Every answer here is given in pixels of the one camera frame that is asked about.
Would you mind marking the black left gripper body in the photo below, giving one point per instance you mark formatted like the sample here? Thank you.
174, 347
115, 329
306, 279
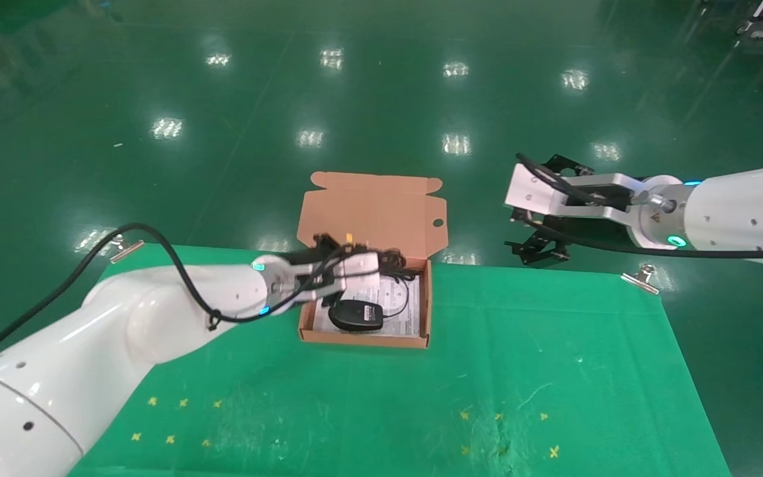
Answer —
328, 248

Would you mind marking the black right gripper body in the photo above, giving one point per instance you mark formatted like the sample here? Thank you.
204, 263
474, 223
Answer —
593, 228

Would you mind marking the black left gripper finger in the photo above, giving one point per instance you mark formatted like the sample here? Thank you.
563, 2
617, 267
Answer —
381, 254
395, 275

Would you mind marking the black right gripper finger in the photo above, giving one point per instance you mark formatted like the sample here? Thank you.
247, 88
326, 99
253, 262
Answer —
573, 169
540, 248

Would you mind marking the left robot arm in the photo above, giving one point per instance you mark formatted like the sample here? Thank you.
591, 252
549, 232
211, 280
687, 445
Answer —
90, 344

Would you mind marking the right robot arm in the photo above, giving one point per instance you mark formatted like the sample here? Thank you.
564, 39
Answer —
746, 212

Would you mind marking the orange cardboard box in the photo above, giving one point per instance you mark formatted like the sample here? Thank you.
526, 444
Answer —
368, 218

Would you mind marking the white printed paper leaflet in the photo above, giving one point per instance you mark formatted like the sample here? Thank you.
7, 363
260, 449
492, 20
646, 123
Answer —
401, 326

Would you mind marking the metal binder clip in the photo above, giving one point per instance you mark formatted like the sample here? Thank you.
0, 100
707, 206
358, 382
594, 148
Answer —
642, 279
131, 250

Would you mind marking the green table mat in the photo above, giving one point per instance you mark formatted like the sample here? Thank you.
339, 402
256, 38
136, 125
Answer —
487, 371

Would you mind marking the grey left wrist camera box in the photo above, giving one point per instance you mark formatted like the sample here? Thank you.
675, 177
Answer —
361, 271

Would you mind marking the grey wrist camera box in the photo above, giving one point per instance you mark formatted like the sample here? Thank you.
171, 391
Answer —
361, 271
530, 189

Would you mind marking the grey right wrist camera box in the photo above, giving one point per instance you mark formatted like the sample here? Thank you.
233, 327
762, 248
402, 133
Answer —
530, 189

